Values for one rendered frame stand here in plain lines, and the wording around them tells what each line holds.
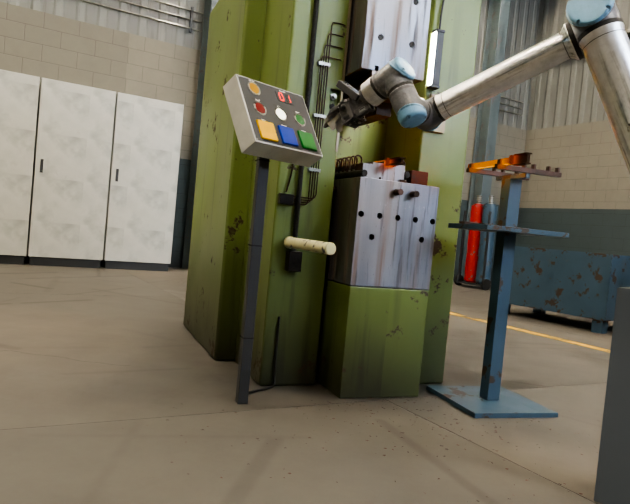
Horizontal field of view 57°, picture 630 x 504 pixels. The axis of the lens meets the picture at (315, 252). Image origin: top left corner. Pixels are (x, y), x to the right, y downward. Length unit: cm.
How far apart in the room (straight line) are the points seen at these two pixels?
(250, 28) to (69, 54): 535
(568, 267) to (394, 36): 385
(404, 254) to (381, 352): 42
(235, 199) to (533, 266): 396
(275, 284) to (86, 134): 518
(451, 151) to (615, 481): 161
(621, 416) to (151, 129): 652
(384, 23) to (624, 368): 162
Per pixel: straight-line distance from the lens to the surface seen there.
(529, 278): 624
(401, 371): 258
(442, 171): 284
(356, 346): 245
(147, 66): 836
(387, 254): 246
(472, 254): 994
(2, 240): 729
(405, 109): 191
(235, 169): 288
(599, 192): 1103
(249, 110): 208
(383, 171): 252
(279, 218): 247
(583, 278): 595
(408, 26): 268
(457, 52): 297
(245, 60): 298
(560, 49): 196
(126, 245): 745
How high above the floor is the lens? 68
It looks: 2 degrees down
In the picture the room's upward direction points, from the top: 5 degrees clockwise
